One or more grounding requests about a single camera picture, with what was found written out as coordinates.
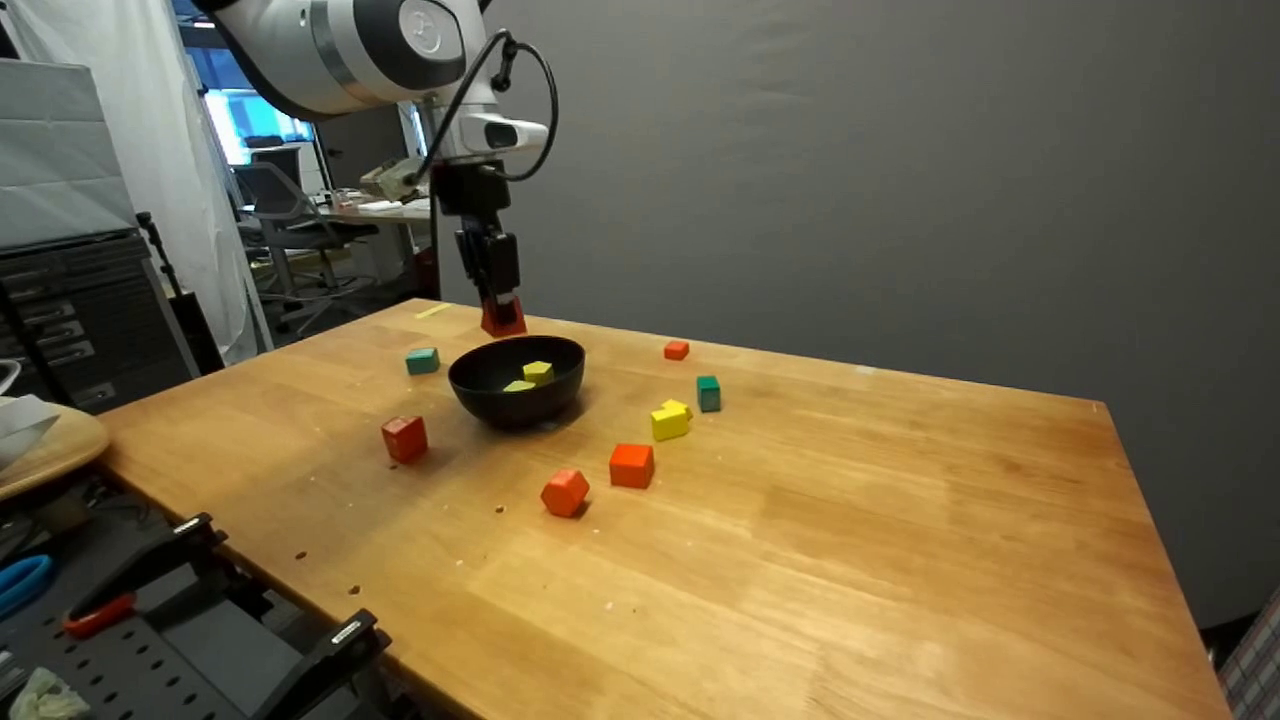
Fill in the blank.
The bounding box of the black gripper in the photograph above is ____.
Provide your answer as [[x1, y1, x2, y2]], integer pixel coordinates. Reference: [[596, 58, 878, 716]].
[[431, 158, 527, 318]]

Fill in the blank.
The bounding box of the red triangular wooden prism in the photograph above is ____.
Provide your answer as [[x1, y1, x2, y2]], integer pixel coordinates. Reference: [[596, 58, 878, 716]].
[[476, 303, 532, 340]]

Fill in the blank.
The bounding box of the black round bowl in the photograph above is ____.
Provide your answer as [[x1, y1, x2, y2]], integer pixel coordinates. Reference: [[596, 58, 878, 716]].
[[442, 333, 590, 433]]

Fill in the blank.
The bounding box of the red wooden cube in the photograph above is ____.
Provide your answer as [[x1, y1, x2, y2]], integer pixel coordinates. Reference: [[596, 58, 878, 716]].
[[378, 414, 431, 469]]

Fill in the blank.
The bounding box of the tan background desk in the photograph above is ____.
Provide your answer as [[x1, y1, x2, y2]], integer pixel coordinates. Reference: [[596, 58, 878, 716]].
[[314, 186, 441, 303]]

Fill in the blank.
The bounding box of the orange wooden cube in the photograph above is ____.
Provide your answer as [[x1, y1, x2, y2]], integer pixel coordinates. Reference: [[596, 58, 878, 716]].
[[534, 463, 590, 523], [604, 439, 660, 491]]

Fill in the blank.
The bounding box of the dark office chair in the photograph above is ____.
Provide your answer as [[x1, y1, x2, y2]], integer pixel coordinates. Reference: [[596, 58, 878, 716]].
[[233, 158, 402, 345]]

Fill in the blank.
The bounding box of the bright blue monitor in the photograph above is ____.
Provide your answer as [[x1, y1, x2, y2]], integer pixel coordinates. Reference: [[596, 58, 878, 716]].
[[195, 46, 322, 172]]

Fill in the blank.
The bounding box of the black stand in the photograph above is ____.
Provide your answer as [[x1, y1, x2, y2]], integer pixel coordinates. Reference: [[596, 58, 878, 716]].
[[132, 210, 226, 381]]

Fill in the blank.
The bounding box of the grey fabric backdrop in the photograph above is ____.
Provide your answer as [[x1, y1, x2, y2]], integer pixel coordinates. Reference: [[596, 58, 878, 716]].
[[436, 0, 1280, 632]]

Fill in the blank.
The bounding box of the white fabric curtain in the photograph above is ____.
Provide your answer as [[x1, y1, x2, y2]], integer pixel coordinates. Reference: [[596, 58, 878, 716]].
[[4, 0, 274, 367]]

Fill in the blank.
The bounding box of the black equipment case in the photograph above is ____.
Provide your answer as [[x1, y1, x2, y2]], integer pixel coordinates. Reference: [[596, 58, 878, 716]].
[[0, 229, 203, 417]]

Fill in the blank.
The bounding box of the grey storage box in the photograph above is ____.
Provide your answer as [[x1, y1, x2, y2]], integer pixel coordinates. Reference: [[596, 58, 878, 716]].
[[0, 58, 145, 255]]

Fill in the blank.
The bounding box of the round wooden board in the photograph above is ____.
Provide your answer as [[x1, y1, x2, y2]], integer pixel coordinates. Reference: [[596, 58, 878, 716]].
[[0, 402, 114, 507]]

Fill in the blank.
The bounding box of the white crumpled plastic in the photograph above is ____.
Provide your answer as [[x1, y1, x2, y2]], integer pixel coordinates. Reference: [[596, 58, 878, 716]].
[[0, 389, 69, 463]]

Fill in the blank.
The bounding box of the black perforated side table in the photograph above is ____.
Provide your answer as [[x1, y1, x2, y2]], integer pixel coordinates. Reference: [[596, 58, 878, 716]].
[[0, 472, 402, 720]]

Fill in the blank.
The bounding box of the small white plastic part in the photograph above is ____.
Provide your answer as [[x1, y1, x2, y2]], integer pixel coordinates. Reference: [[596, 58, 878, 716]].
[[4, 665, 85, 720]]

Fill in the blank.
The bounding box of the grey striped fabric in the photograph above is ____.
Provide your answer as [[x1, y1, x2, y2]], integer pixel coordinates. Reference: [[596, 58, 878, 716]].
[[1205, 584, 1280, 720]]

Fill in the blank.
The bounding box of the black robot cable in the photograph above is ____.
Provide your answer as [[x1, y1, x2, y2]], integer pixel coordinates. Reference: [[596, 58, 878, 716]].
[[412, 29, 562, 193]]

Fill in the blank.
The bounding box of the blue handled tool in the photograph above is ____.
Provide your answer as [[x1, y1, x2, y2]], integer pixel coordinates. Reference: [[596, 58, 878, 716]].
[[0, 553, 56, 621]]

